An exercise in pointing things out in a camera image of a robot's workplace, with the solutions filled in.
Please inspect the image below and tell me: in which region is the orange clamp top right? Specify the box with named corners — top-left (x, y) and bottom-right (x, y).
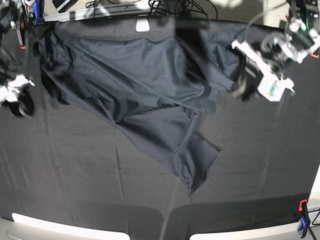
top-left (310, 48), bottom-right (320, 59)

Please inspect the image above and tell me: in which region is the blue clamp top left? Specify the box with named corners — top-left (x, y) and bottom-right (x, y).
top-left (27, 0), bottom-right (45, 26)

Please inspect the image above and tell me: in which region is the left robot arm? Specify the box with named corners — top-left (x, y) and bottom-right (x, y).
top-left (230, 0), bottom-right (320, 102)

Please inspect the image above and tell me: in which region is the aluminium frame rail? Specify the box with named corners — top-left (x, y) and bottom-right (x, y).
top-left (44, 2), bottom-right (150, 22)

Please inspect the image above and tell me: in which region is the black table cover cloth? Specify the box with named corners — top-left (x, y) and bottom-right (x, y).
top-left (0, 17), bottom-right (320, 240)

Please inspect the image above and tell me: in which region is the black cable bundle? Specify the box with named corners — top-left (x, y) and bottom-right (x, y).
top-left (147, 0), bottom-right (218, 20)

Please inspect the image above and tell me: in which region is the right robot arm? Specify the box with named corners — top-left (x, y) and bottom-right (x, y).
top-left (0, 0), bottom-right (35, 118)

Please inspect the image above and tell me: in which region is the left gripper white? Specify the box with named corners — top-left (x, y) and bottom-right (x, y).
top-left (229, 40), bottom-right (278, 102)

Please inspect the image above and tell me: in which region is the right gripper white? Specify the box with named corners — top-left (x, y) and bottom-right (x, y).
top-left (0, 74), bottom-right (35, 118)

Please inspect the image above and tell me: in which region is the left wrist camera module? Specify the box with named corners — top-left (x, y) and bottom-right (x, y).
top-left (257, 74), bottom-right (295, 102)

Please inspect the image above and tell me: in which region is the black t-shirt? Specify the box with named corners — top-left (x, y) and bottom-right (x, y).
top-left (33, 25), bottom-right (242, 195)

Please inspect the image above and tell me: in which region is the white tab on table edge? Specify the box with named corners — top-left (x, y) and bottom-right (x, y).
top-left (135, 15), bottom-right (151, 33)

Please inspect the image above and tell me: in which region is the orange clamp top left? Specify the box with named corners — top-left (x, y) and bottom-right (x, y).
top-left (15, 21), bottom-right (26, 50)

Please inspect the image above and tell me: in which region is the orange blue clamp bottom right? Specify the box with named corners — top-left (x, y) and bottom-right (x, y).
top-left (297, 199), bottom-right (317, 240)

